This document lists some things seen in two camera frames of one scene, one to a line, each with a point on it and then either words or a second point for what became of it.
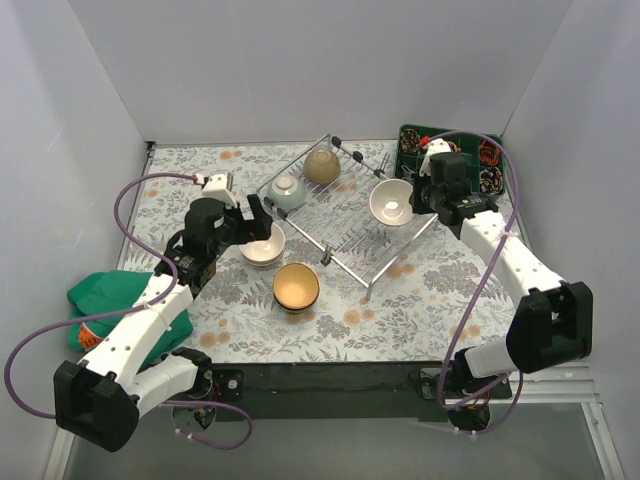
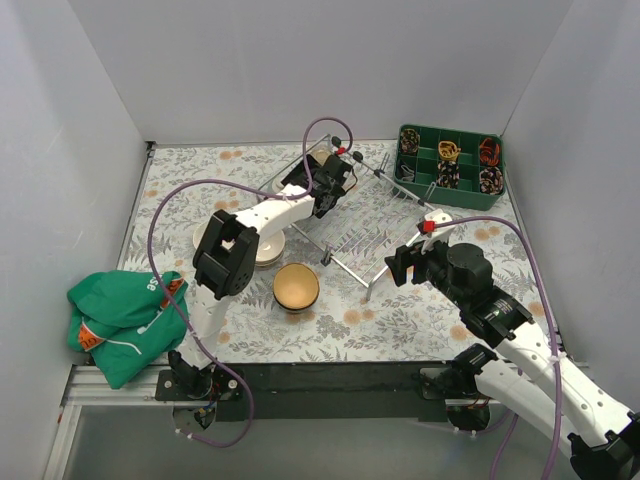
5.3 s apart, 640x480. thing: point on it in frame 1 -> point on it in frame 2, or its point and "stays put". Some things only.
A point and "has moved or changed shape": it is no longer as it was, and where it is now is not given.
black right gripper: (422, 197) -> (410, 263)
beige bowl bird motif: (296, 286) stays put
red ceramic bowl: (389, 202) has moved or changed shape
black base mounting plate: (335, 392) stays put
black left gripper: (245, 220) -> (327, 181)
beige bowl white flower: (266, 252) stays put
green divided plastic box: (484, 155) stays put
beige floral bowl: (258, 263) stays put
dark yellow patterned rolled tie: (409, 140) stays put
